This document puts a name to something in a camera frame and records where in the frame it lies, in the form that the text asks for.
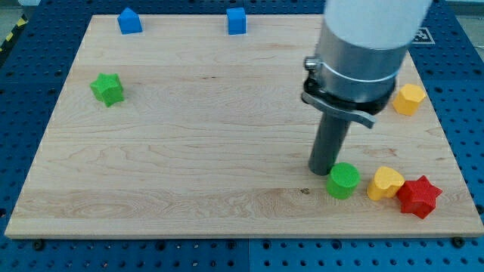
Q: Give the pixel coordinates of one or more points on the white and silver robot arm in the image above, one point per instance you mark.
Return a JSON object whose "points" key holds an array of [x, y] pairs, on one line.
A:
{"points": [[359, 54]]}

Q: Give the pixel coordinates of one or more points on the light wooden board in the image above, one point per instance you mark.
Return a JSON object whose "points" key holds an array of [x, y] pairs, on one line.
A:
{"points": [[213, 140]]}

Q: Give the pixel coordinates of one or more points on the green star block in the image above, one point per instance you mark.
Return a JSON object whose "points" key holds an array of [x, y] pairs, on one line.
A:
{"points": [[108, 89]]}

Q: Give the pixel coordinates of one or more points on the red star block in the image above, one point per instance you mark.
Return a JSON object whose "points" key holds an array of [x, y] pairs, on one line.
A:
{"points": [[418, 197]]}

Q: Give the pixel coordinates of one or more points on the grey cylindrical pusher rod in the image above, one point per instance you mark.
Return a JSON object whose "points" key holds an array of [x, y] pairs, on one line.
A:
{"points": [[328, 141]]}

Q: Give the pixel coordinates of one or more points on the green cylinder block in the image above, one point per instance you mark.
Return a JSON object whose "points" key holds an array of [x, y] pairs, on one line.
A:
{"points": [[342, 180]]}

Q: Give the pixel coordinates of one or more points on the blue cube block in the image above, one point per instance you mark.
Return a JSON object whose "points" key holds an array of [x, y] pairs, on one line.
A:
{"points": [[237, 21]]}

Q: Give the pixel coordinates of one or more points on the yellow heart block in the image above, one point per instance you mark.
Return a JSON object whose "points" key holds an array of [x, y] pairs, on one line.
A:
{"points": [[385, 183]]}

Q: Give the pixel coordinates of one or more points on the blue pentagon house block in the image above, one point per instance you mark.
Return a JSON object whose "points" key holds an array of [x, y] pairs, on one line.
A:
{"points": [[129, 22]]}

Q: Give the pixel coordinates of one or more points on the yellow hexagon block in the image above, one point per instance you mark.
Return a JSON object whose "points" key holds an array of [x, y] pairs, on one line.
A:
{"points": [[408, 99]]}

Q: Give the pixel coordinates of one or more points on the white fiducial marker tag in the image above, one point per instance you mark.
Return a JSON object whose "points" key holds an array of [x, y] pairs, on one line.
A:
{"points": [[423, 37]]}

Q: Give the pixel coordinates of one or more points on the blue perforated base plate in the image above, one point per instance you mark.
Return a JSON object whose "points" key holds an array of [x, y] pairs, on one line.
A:
{"points": [[31, 80]]}

